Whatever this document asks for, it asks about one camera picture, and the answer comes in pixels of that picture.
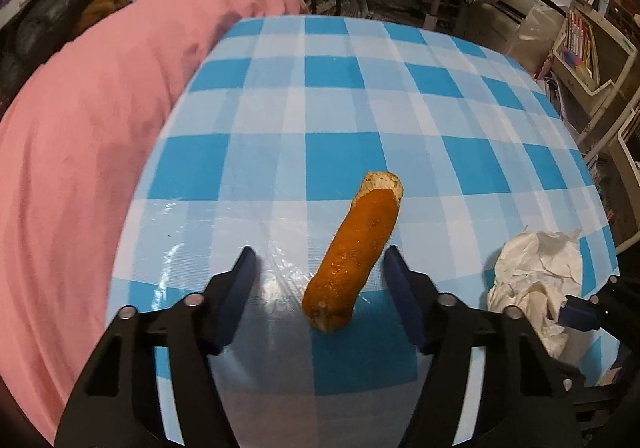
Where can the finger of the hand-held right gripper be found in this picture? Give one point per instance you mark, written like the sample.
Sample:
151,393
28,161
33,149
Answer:
577,315
600,393

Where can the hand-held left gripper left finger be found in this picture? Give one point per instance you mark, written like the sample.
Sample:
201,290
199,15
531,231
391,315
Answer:
232,308

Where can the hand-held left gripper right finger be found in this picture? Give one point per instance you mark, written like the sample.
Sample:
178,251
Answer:
402,298

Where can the white paper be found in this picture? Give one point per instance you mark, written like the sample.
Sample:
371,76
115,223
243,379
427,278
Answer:
530,268

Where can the orange brown bread stick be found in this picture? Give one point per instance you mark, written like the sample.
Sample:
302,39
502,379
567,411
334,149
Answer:
355,248

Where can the blue white checkered tablecloth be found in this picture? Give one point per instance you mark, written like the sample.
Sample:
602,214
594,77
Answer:
350,103

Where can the pink blanket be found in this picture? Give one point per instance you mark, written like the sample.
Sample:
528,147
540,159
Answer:
100,128

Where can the cream shelf rack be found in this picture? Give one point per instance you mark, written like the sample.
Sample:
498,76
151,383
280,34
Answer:
615,93

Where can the row of colourful books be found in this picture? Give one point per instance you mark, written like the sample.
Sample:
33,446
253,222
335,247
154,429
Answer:
582,41

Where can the clear plastic bag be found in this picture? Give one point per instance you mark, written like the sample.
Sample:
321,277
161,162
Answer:
535,33

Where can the brown furry cloth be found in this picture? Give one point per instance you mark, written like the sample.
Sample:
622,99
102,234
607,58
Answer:
102,11

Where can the black puffy jacket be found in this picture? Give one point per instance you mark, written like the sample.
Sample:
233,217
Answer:
35,33

